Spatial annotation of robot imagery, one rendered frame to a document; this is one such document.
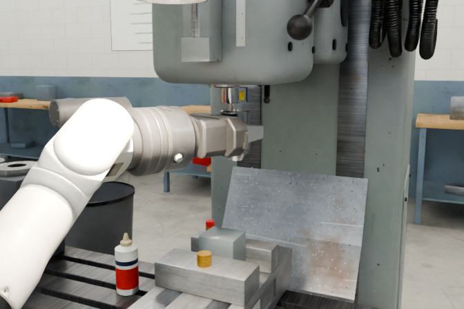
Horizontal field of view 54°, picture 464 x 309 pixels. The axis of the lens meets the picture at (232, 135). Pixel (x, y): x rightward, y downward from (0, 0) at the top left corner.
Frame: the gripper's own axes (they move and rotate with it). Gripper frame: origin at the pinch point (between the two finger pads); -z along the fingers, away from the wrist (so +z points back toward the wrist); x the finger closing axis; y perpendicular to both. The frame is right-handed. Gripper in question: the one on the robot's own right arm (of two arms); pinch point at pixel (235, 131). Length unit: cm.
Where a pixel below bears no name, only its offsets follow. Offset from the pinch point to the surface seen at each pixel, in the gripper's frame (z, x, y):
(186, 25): 12.2, -4.3, -14.7
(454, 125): -327, 99, 32
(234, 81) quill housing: 5.8, -6.0, -7.8
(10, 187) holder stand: 21.5, 40.2, 13.4
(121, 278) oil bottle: 10.4, 17.8, 27.3
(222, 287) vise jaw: 6.8, -5.2, 21.2
